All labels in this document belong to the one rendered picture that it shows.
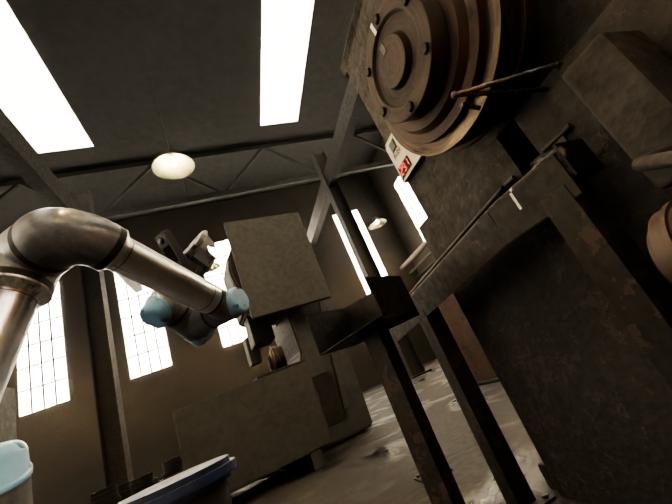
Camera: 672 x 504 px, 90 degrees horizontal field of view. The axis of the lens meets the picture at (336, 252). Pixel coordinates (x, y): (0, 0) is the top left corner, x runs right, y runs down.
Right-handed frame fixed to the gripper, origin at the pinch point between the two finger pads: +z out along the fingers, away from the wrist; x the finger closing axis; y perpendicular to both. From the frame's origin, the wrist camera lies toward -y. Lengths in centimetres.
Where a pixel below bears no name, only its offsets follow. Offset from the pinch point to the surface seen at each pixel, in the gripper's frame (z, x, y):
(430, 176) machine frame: 24, 64, 40
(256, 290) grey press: 126, -137, 93
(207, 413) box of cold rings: 19, -154, 101
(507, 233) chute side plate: -22, 77, 38
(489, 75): -7, 90, 12
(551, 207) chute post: -28, 86, 33
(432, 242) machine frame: 9, 54, 54
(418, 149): 8, 68, 23
